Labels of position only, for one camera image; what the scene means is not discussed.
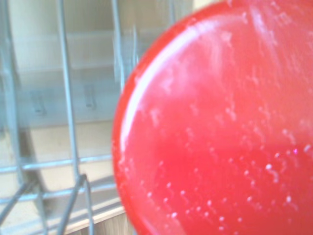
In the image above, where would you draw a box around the red mug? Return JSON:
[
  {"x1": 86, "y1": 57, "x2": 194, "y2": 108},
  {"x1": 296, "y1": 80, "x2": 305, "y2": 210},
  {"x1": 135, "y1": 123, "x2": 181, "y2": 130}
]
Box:
[{"x1": 111, "y1": 0, "x2": 313, "y2": 235}]

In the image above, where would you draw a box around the grey wire dishwasher rack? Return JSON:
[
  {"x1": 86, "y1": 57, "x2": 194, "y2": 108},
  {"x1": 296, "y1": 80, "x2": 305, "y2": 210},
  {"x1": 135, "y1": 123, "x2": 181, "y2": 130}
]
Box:
[{"x1": 0, "y1": 0, "x2": 177, "y2": 235}]

